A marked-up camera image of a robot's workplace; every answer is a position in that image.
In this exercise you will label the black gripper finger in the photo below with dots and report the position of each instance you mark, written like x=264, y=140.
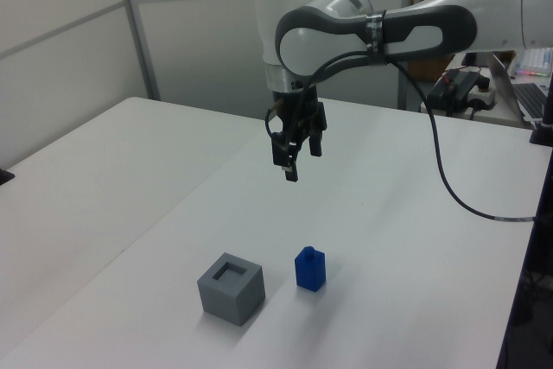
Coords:
x=288, y=168
x=316, y=144

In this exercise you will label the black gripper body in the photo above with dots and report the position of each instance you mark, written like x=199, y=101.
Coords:
x=307, y=112

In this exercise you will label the blue block with knob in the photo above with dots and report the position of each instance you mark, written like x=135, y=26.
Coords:
x=309, y=271

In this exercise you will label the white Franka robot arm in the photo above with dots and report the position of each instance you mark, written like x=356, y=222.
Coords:
x=311, y=40

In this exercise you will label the grey hollow cuboid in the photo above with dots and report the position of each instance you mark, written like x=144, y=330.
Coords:
x=224, y=300

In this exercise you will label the black electronics box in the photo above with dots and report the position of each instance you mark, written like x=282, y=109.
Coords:
x=449, y=92

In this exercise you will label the white power strip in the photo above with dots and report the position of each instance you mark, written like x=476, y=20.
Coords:
x=481, y=97

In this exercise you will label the silver laptop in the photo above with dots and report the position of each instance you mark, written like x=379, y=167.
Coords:
x=503, y=84

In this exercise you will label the black clamped stand pole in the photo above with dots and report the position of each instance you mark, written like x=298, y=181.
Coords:
x=545, y=133

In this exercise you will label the backlit keyboard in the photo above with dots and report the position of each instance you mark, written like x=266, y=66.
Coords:
x=535, y=62

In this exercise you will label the small black table clamp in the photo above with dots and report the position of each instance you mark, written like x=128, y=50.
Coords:
x=5, y=176

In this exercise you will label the thick black frame post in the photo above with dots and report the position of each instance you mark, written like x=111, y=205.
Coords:
x=531, y=343

